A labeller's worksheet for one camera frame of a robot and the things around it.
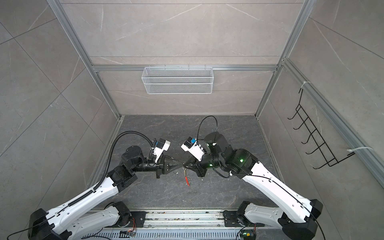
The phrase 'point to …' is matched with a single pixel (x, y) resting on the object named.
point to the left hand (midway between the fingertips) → (181, 163)
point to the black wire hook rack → (322, 148)
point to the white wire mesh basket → (176, 80)
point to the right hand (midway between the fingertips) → (186, 163)
